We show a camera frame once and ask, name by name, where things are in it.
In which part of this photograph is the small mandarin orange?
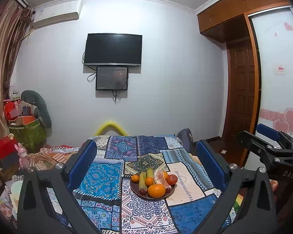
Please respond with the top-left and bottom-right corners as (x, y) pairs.
(145, 177), (154, 187)
(131, 175), (140, 183)

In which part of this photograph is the brown wooden door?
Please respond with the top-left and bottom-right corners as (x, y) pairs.
(223, 39), (255, 144)

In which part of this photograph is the blue patchwork bed cover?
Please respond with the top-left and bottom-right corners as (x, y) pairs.
(72, 135), (221, 233)

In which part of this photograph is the green sugarcane piece left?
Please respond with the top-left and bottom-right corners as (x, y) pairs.
(138, 171), (147, 190)

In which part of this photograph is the grey neck pillow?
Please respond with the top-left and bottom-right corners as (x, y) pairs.
(21, 90), (52, 128)

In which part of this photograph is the large orange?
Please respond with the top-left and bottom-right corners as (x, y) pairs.
(147, 184), (166, 199)

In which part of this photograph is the peeled pomelo segment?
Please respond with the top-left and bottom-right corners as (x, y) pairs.
(154, 170), (169, 188)

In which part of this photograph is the white wardrobe sliding door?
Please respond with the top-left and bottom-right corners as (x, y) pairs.
(249, 6), (293, 137)

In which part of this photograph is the green storage box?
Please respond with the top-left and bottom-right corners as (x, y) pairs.
(9, 119), (46, 153)

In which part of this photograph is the brown overhead cabinet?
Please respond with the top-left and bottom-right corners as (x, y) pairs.
(197, 0), (288, 33)

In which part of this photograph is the black wall television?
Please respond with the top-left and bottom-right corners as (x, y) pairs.
(83, 33), (142, 66)

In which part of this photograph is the white air conditioner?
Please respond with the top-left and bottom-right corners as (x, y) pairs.
(33, 0), (82, 29)

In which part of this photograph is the green sugarcane piece right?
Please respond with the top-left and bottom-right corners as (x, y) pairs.
(146, 168), (154, 178)

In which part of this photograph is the small black wall monitor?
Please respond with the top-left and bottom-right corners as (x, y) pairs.
(96, 66), (129, 91)

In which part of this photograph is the green sugarcane piece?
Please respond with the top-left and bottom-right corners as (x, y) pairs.
(138, 171), (147, 190)
(146, 168), (154, 178)

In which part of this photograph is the red tomato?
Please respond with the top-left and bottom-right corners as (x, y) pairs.
(166, 174), (178, 186)

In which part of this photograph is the striped brown curtain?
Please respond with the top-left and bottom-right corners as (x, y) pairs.
(0, 0), (33, 139)

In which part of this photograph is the red gift box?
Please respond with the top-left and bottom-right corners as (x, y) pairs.
(0, 136), (18, 160)

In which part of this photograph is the pink toy figure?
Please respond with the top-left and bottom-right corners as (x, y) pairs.
(14, 143), (30, 169)

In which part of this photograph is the dark brown round plate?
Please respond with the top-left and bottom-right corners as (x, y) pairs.
(130, 181), (177, 200)

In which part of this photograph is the small orange on plate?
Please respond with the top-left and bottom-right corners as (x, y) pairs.
(163, 171), (169, 180)

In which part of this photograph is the black hanging cable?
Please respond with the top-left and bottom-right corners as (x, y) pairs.
(112, 82), (128, 104)

